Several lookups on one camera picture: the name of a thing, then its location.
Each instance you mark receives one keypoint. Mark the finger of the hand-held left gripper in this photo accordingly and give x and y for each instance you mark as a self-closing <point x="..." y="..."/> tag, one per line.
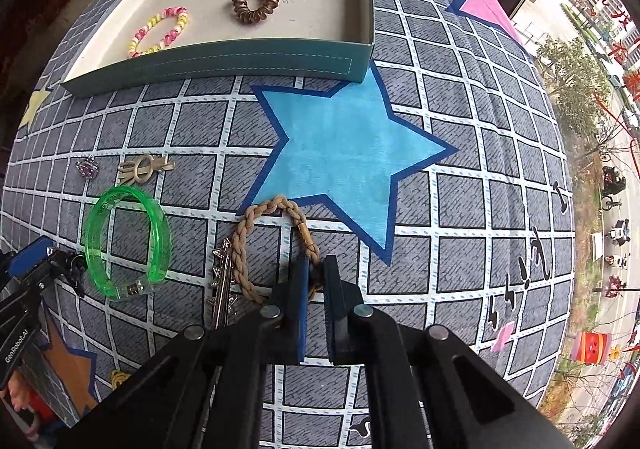
<point x="67" y="266"/>
<point x="27" y="258"/>

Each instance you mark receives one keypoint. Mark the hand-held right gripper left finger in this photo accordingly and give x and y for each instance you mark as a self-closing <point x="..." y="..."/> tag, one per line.
<point x="300" y="314"/>

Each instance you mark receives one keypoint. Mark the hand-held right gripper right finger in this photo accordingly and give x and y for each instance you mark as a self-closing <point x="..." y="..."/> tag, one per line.
<point x="332" y="314"/>

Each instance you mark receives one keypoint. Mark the green translucent bangle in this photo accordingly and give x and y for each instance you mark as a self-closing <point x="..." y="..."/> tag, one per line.
<point x="94" y="254"/>

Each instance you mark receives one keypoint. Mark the silver star hair clip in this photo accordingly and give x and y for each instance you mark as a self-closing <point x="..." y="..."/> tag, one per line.
<point x="223" y="289"/>

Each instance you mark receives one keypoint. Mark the pink rhinestone brooch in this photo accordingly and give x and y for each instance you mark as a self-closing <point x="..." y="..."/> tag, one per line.
<point x="87" y="169"/>

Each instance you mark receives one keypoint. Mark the small beige scissors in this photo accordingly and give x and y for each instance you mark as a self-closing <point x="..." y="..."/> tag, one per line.
<point x="131" y="174"/>

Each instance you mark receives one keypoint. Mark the colourful plush toy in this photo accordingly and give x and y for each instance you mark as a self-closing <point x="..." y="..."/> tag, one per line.
<point x="25" y="409"/>

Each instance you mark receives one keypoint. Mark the grey checked star cloth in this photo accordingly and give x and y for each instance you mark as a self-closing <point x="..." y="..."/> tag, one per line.
<point x="450" y="79"/>

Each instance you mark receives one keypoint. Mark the red window decals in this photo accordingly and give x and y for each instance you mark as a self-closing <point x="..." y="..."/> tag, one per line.
<point x="607" y="9"/>

